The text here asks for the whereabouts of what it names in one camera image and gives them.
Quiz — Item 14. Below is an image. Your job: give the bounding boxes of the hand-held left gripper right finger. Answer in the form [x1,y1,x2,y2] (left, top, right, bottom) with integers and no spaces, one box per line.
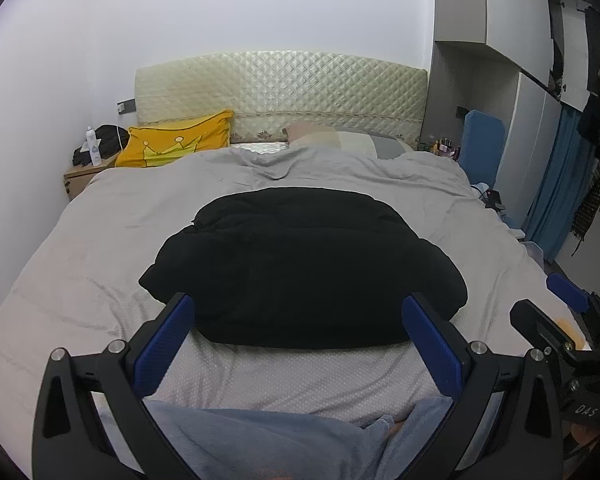
[401,292,566,480]

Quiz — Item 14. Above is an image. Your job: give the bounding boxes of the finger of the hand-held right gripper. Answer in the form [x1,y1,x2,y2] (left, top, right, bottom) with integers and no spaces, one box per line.
[546,274,592,315]
[509,299,593,367]

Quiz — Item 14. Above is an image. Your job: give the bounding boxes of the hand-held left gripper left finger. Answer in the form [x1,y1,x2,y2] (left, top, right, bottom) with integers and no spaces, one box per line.
[31,292,206,480]

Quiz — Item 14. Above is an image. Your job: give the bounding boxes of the black large jacket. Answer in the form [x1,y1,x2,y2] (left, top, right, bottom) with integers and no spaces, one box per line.
[138,186,469,350]

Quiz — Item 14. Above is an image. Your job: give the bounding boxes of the hanging dark clothes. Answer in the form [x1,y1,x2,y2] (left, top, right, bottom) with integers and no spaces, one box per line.
[570,6,600,256]

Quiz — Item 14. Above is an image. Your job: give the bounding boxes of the blue curtain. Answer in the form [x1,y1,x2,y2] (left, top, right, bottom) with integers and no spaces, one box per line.
[522,105,600,263]

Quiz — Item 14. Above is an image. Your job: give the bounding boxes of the person's legs in blue pants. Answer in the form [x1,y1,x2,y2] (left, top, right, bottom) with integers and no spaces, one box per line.
[95,395,506,480]

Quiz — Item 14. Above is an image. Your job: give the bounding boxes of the grey bed blanket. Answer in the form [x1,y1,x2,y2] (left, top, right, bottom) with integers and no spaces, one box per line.
[0,142,588,461]

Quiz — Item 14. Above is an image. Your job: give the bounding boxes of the blue cushion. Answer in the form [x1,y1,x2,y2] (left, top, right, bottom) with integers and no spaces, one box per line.
[459,110,506,188]

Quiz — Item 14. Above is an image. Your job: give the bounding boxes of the wooden nightstand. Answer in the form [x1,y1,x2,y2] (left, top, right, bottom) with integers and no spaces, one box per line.
[63,155,118,202]

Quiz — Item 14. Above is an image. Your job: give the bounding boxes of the group of small cosmetic bottles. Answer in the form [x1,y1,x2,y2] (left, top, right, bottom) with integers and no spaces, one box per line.
[427,136,462,158]

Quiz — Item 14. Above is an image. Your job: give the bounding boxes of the yellow crown print pillow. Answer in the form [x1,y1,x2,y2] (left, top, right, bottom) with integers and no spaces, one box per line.
[115,109,235,168]

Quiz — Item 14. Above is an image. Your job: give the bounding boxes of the white spray bottle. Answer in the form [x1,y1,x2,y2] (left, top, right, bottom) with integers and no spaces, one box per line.
[86,127,102,167]

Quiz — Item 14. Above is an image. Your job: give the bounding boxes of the black bag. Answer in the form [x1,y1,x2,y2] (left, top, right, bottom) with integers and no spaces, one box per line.
[72,125,131,167]

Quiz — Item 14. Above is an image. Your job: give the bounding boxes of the patchwork pillow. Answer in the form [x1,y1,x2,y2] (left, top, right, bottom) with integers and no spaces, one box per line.
[284,122,416,153]

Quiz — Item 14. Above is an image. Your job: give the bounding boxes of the cream quilted headboard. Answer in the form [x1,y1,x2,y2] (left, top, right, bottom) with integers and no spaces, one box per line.
[134,50,428,150]

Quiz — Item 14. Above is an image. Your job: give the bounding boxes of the grey white wardrobe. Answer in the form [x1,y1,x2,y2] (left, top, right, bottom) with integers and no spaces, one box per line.
[427,0,596,231]

